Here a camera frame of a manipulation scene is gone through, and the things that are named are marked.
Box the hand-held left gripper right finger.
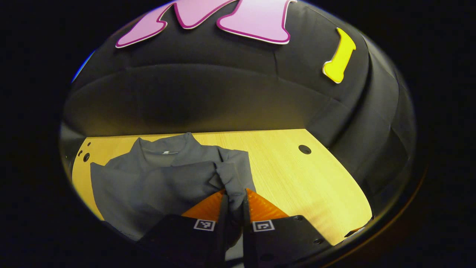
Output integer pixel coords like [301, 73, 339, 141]
[243, 188, 333, 268]

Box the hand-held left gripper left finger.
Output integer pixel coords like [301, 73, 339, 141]
[137, 189, 229, 268]

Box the grey collared shirt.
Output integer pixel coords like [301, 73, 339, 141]
[90, 132, 257, 261]

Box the black backdrop cloth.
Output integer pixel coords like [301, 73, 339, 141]
[59, 0, 417, 209]

